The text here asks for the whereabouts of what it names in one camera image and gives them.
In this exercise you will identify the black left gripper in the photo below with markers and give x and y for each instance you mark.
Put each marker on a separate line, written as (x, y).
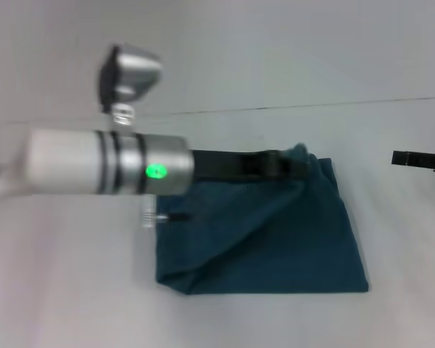
(232, 165)

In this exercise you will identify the teal shirt with cream lettering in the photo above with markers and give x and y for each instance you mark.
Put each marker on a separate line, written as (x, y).
(268, 232)

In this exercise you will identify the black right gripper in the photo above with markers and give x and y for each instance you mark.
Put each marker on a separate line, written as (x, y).
(431, 161)

